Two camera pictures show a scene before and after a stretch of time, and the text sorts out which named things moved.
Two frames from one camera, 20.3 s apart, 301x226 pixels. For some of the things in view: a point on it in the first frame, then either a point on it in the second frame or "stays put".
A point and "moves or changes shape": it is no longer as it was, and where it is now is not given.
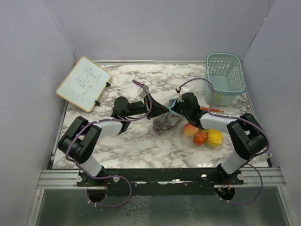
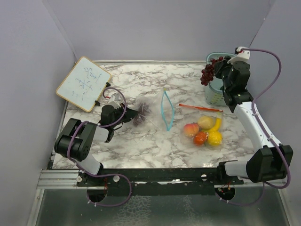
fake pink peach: x=188 y=130 stays put
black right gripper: x=176 y=105 → x=220 y=65
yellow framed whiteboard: x=83 y=84 stays put
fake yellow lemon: x=214 y=137 stays put
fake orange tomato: x=200 y=137 stays put
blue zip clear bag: x=170 y=122 moves or changes shape
